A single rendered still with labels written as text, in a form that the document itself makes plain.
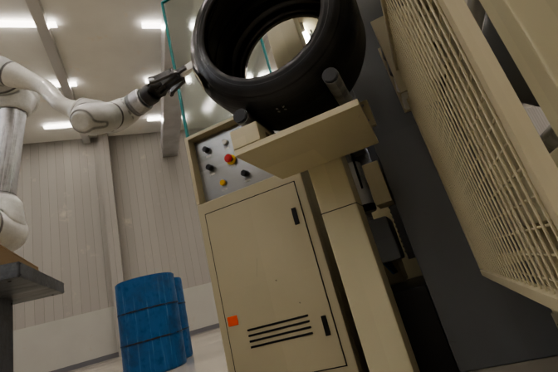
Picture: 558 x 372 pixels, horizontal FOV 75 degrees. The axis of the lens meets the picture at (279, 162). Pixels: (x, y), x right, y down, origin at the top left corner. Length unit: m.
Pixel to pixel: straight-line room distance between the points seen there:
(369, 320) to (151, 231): 11.11
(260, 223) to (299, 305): 0.38
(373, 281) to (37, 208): 12.02
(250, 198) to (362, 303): 0.70
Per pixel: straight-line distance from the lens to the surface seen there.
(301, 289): 1.57
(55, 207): 12.71
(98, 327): 11.90
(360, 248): 1.26
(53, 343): 12.08
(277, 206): 1.62
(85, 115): 1.32
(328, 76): 1.00
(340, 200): 1.28
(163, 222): 12.20
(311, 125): 0.97
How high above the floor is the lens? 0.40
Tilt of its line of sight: 19 degrees up
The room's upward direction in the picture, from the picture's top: 15 degrees counter-clockwise
